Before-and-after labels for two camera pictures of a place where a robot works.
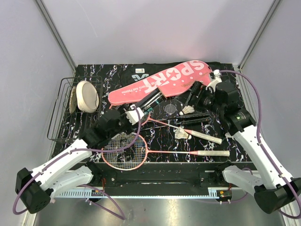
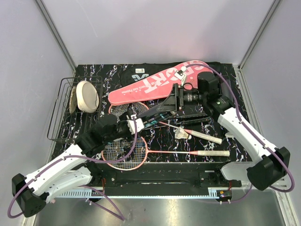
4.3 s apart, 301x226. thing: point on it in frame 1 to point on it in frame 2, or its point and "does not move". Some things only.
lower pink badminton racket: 126,151 does not move
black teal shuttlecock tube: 152,101 to 159,118
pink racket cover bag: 169,83 does not move
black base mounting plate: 159,180 does not move
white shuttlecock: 180,133 does not move
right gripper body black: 206,100 to 186,98
